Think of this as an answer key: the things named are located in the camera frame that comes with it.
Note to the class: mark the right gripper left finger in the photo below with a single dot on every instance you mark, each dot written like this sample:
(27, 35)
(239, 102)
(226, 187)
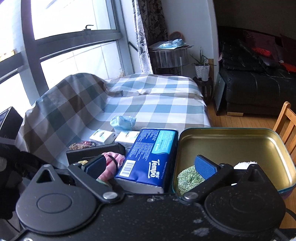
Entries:
(86, 176)

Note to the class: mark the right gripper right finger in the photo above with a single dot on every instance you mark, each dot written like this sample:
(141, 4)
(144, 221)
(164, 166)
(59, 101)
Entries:
(212, 173)

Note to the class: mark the light blue face mask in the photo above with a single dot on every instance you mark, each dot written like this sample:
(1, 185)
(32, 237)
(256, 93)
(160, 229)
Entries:
(123, 123)

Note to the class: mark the black rectangular box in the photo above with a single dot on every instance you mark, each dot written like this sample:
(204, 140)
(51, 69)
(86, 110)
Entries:
(74, 156)

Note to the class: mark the green fuzzy round pad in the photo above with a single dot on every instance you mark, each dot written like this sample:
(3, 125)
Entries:
(188, 179)

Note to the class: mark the pink cloth bundle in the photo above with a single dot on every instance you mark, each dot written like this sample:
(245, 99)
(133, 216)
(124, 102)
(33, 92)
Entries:
(114, 161)

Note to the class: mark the floral beige sachet pouch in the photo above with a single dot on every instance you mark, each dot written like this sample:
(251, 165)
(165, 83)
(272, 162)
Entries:
(82, 145)

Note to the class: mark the gold metal tin tray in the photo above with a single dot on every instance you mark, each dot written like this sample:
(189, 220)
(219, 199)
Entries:
(236, 145)

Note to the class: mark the white tissue pack left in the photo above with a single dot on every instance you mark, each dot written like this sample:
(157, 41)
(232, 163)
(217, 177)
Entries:
(102, 137)

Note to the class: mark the white tissue pack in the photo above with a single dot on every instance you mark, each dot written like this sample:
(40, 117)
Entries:
(127, 138)
(102, 137)

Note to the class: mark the white tissue pack right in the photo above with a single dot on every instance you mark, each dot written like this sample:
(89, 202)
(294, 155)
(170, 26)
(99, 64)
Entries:
(127, 138)

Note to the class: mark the blue Tempo tissue pack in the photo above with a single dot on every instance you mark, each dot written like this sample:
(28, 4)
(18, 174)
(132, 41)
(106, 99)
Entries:
(149, 165)

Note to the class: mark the checkered sofa cover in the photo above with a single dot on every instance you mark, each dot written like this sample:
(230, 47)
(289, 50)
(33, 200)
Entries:
(82, 103)

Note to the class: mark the dark round plant stand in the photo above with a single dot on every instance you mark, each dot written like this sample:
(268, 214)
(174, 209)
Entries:
(206, 88)

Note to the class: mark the wooden chair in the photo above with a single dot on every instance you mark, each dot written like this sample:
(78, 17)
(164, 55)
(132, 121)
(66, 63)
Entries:
(285, 124)

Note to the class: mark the dark framed panel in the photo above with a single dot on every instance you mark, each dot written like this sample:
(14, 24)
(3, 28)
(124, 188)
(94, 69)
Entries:
(219, 95)

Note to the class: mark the black device at window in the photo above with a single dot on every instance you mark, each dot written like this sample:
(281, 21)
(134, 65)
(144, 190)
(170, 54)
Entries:
(10, 123)

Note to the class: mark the potted plant white pot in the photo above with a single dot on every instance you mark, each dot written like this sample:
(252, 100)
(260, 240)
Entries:
(202, 66)

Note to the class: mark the black leather sofa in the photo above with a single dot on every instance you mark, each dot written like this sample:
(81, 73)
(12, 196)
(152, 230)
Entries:
(256, 84)

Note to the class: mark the round side table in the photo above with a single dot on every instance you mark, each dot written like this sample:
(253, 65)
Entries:
(169, 61)

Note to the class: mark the red cushion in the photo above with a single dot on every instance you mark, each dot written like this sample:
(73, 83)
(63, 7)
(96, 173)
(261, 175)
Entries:
(262, 52)

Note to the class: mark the blue plastic bag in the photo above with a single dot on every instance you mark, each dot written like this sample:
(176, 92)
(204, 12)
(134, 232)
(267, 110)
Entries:
(172, 44)

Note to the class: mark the patterned curtain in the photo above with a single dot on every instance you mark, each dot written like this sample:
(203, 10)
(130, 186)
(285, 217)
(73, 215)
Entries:
(150, 28)

